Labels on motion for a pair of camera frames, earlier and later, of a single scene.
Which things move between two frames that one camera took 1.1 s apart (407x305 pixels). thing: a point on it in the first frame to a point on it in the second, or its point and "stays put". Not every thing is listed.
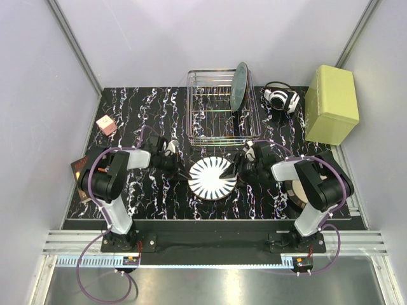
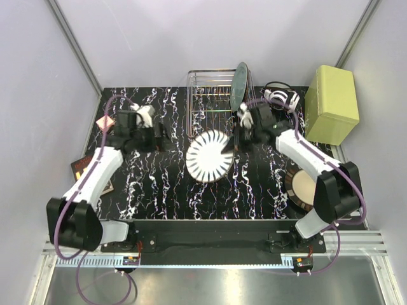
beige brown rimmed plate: (296, 192) stays put
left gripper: (173, 164) to (158, 136)
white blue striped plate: (206, 182) to (210, 155)
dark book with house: (77, 167) stays put
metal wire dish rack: (210, 118) stays put
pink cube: (107, 124) stays put
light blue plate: (239, 86) stays put
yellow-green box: (331, 109) stays put
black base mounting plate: (212, 242) stays put
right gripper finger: (229, 173) to (229, 148)
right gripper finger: (239, 164) to (236, 136)
